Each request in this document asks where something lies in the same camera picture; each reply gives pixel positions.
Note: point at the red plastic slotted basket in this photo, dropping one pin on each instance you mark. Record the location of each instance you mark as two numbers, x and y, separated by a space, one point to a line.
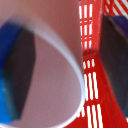
95 86

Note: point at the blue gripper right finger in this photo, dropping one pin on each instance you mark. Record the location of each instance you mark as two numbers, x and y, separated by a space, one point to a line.
116 63

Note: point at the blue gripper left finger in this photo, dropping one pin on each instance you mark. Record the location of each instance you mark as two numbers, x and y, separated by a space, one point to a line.
18 70

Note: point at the pink mug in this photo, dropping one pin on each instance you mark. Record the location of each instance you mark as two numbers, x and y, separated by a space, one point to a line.
53 76

